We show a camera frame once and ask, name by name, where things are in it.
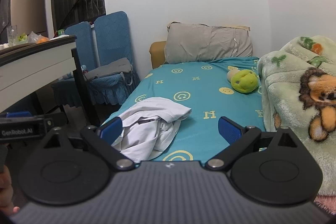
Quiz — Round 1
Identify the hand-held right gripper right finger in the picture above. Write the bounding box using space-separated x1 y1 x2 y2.
205 116 298 171

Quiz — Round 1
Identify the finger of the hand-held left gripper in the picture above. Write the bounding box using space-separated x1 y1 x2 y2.
6 111 32 119
43 112 67 132

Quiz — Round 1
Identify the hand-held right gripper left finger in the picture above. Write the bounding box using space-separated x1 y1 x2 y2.
43 117 135 170

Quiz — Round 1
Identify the white shirt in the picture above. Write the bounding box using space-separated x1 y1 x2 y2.
112 97 192 164

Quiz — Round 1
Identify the person's left hand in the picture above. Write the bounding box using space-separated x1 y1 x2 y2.
0 166 20 215

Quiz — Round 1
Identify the bed with teal printed sheet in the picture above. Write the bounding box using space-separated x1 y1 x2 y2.
100 56 268 162

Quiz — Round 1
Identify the small white blue toy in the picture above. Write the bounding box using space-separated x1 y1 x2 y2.
63 65 87 80

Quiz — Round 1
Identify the green plush toy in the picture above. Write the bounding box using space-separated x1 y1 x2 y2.
227 66 259 94

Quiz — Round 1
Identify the white table with black legs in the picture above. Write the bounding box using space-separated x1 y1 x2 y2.
0 35 101 127

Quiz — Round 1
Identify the grey cloth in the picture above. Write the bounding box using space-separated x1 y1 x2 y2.
85 57 133 81

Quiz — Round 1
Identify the green fleece lion-print blanket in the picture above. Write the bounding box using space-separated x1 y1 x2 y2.
257 35 336 195

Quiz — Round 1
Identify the plastic bag with oranges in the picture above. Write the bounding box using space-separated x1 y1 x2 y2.
27 31 49 44

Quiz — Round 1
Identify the clear glass cup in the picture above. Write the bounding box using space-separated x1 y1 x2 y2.
7 25 18 45

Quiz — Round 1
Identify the blue covered chair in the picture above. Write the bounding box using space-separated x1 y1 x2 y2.
88 11 139 106
51 21 95 109

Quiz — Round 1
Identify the yellow-brown headboard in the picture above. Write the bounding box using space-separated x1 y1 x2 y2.
150 41 167 69

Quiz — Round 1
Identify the grey pillow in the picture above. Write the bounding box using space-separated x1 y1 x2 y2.
164 22 253 64

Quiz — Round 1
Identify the pink fluffy cloth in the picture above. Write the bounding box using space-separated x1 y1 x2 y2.
314 194 336 215

